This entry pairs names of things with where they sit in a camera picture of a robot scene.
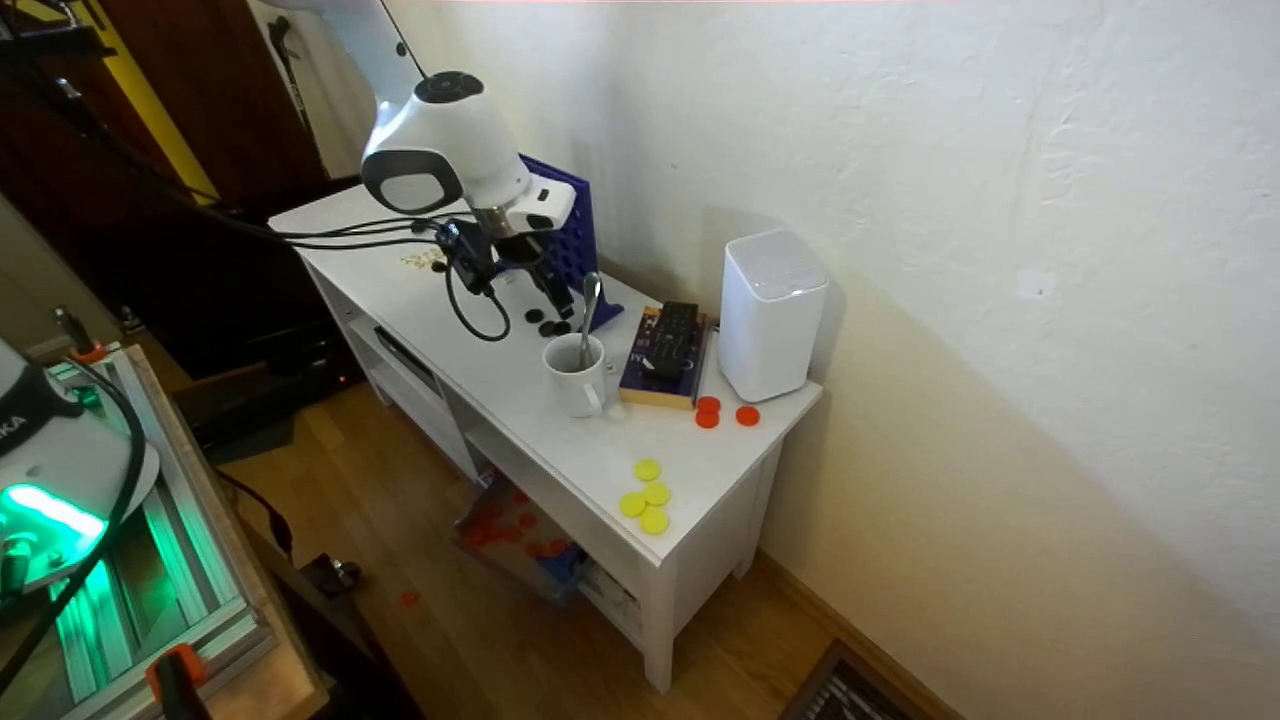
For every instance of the white plastic container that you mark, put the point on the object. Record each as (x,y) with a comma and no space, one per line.
(771,314)

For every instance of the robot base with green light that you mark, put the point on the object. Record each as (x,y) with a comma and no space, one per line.
(111,552)

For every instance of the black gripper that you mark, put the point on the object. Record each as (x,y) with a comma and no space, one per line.
(476,258)

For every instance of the red token on floor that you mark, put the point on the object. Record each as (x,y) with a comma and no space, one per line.
(408,600)

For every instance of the yellow token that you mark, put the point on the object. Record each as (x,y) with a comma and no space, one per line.
(653,522)
(644,470)
(633,507)
(658,492)

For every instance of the blue connect four grid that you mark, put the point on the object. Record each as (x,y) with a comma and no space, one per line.
(561,248)

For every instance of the white table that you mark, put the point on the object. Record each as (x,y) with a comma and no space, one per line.
(491,405)

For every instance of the colourful game box on floor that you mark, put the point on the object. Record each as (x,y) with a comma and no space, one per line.
(520,541)

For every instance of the white mug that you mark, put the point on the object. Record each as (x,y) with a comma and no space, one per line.
(577,373)

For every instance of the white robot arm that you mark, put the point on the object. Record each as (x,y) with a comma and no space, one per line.
(437,143)

